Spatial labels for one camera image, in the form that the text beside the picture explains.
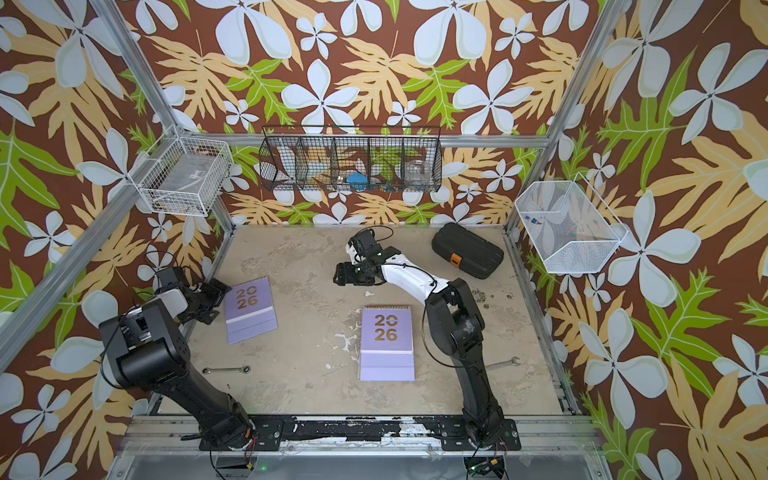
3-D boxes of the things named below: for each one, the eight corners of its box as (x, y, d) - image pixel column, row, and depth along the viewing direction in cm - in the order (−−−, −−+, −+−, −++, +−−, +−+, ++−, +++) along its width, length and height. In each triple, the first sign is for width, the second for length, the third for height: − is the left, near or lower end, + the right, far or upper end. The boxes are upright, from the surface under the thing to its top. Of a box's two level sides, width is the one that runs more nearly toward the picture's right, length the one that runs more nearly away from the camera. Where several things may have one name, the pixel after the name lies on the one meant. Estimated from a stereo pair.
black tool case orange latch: (426, 249, 115) (428, 239, 110) (448, 226, 122) (450, 217, 118) (484, 283, 104) (489, 275, 100) (504, 257, 112) (509, 248, 108)
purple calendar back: (360, 381, 85) (358, 374, 79) (363, 315, 98) (362, 305, 92) (413, 382, 85) (415, 374, 79) (409, 315, 98) (410, 305, 92)
